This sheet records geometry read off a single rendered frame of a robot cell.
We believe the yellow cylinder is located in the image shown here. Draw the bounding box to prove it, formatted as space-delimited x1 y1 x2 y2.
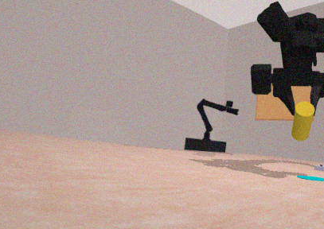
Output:
291 101 314 142

